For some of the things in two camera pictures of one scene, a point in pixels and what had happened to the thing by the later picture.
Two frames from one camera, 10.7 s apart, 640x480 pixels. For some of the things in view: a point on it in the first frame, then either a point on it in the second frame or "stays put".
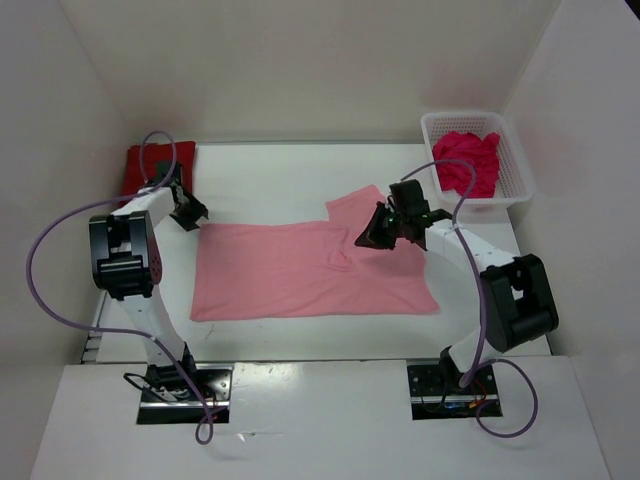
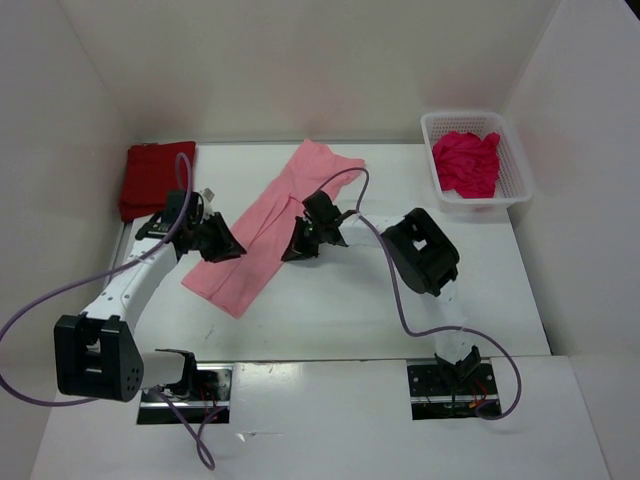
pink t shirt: (307, 268) → (264, 226)
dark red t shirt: (142, 162) stays put
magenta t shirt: (483, 154) stays put
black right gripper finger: (378, 238) → (301, 246)
